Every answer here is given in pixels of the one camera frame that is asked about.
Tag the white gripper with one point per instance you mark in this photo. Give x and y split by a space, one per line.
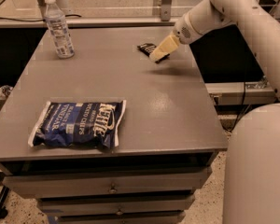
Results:
182 33

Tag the black rxbar chocolate bar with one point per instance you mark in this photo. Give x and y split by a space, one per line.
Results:
147 49

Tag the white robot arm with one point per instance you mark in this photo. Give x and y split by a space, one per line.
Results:
252 169

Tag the blue kettle chips bag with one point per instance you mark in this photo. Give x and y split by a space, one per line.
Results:
67 124

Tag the clear plastic water bottle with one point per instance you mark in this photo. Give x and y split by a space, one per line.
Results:
58 29

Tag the grey top drawer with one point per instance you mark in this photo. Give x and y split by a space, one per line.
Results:
105 183

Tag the grey drawer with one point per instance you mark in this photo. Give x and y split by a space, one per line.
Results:
117 205
170 217
105 183

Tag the grey bottom drawer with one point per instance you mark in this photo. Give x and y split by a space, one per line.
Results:
170 217

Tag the grey middle drawer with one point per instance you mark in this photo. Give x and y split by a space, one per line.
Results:
117 205

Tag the metal post bracket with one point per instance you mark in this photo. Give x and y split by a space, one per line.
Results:
166 10

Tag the grey lower rail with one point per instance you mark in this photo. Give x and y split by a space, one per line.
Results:
241 93

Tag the grey metal rail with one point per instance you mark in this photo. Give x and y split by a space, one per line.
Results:
75 21

